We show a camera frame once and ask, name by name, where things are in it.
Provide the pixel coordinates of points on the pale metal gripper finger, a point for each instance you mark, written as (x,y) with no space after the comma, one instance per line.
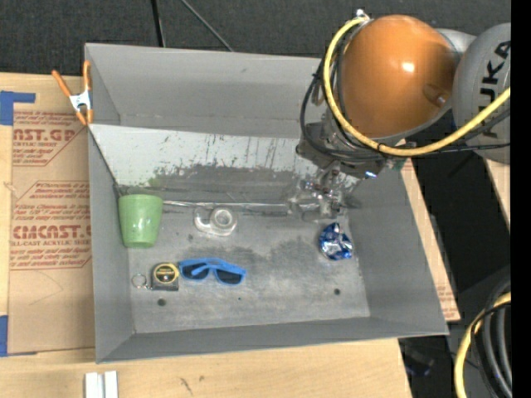
(332,203)
(306,205)

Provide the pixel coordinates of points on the blue crumpled foil packet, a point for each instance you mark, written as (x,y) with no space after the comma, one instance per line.
(335,243)

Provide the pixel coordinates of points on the grey metal bin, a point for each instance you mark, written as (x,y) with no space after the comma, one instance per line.
(265,288)

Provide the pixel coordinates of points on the blue sunglasses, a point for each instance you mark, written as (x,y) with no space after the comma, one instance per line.
(195,268)

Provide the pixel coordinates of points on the yellow and black tape measure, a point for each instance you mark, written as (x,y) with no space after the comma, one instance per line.
(165,276)

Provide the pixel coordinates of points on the green plastic cup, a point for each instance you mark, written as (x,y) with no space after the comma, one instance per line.
(140,222)

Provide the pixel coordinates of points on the brown cardboard board red print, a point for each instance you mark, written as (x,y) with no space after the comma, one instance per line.
(45,297)

